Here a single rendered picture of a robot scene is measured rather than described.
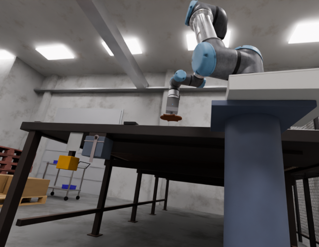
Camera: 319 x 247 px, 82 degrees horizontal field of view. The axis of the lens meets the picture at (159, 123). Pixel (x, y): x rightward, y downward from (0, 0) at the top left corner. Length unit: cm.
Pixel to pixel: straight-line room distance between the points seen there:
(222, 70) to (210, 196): 549
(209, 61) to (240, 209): 47
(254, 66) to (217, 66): 13
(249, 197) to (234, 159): 11
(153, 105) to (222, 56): 634
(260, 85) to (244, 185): 28
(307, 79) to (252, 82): 12
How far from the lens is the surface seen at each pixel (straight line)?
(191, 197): 608
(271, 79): 57
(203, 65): 70
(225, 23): 114
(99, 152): 112
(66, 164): 124
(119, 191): 670
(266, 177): 60
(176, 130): 99
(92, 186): 716
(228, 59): 73
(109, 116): 746
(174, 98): 129
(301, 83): 58
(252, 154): 60
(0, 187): 417
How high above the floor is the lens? 61
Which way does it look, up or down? 18 degrees up
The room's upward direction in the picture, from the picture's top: 7 degrees clockwise
